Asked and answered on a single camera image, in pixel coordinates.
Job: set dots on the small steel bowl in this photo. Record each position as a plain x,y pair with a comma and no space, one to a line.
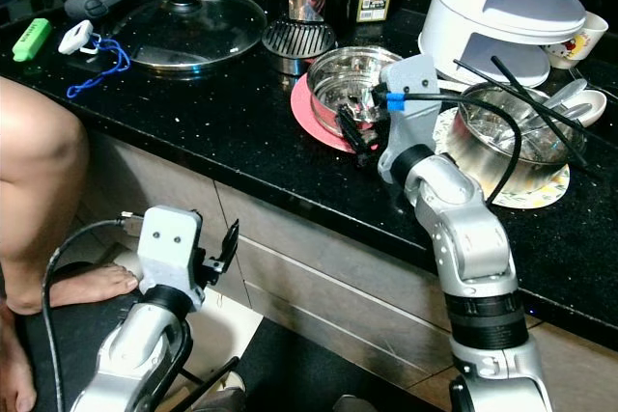
333,113

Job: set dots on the black chopstick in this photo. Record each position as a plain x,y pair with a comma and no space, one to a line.
531,92
570,151

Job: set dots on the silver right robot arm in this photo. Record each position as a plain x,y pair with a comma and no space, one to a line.
473,238

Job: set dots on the pink plate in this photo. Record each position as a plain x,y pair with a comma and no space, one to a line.
309,123

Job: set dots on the round metal strainer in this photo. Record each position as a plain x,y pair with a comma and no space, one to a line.
297,38

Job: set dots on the large steel bowl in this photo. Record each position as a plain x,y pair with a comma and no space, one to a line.
483,166

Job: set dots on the beige slipper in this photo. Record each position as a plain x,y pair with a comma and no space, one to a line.
232,383

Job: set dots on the brown wooden drawer cabinet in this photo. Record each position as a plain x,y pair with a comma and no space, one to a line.
348,296

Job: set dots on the black stool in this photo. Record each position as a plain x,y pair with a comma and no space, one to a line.
97,335

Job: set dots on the grey robot left foot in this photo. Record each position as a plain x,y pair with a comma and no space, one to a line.
224,402

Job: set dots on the grey robot foot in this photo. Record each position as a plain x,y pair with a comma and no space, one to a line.
224,402
351,404

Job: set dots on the black floor mat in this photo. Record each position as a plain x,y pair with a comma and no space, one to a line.
319,373

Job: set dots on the glass pan lid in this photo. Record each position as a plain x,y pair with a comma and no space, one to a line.
222,31

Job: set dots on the floral rim plate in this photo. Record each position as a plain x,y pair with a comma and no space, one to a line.
541,198

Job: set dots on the grey robot right foot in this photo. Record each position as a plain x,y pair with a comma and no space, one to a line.
351,404

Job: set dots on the person's bare leg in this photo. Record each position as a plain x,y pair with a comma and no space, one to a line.
39,161
14,373

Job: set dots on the steel spoon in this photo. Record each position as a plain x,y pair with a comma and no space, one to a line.
572,89

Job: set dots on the small white bowl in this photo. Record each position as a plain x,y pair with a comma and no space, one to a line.
589,111

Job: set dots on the white cartoon print cup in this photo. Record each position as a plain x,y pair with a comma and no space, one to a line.
584,45

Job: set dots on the green plastic case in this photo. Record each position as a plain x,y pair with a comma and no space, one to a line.
31,41

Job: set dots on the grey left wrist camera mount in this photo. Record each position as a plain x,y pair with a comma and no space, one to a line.
169,248

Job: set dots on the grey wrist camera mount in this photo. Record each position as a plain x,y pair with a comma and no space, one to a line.
415,79
169,248

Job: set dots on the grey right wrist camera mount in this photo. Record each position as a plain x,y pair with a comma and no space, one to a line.
415,79

